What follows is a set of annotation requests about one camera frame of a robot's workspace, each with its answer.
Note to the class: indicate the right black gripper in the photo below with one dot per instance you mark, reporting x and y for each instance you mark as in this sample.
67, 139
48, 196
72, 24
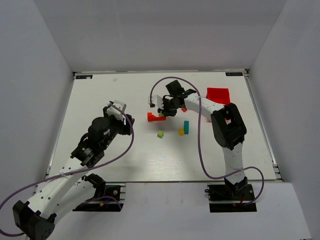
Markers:
167, 109

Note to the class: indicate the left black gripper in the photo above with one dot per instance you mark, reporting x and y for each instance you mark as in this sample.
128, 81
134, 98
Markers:
127, 124

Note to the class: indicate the red arch wood block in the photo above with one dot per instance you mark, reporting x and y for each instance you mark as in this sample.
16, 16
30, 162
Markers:
158, 118

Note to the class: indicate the red rectangular wood block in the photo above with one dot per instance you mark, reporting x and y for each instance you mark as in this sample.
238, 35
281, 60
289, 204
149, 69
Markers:
150, 117

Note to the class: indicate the green wood cube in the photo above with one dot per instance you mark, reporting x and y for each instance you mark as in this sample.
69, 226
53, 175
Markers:
160, 134

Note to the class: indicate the red plastic bin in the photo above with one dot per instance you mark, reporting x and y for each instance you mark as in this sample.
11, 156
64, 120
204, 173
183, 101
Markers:
218, 95

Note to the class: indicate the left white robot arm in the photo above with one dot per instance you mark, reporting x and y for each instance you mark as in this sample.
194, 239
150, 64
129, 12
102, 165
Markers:
37, 216

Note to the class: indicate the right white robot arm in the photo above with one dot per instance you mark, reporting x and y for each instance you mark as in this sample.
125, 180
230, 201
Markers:
228, 128

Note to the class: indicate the teal flat wood block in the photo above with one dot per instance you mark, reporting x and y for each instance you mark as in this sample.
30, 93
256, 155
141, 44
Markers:
186, 127

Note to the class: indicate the yellow wood cube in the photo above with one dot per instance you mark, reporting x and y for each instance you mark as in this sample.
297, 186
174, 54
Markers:
181, 132

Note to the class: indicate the left blue table sticker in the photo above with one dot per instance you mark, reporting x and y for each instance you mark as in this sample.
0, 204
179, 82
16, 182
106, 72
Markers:
84, 77

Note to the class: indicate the blue table sticker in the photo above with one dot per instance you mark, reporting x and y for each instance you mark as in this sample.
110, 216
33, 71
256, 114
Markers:
234, 74
84, 77

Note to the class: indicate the right blue table sticker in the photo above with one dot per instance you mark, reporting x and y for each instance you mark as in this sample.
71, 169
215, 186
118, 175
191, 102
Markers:
234, 74

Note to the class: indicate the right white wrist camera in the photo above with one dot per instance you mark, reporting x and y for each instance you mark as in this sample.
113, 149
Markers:
156, 101

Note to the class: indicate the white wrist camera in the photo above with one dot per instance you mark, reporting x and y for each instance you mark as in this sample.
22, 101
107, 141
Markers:
116, 108
156, 101

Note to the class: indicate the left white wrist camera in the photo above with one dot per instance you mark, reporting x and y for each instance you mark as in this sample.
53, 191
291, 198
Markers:
116, 108

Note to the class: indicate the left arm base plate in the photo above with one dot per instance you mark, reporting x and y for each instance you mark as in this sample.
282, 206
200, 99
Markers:
111, 202

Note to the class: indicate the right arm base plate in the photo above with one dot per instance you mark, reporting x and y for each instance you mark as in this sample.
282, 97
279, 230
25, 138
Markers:
221, 199

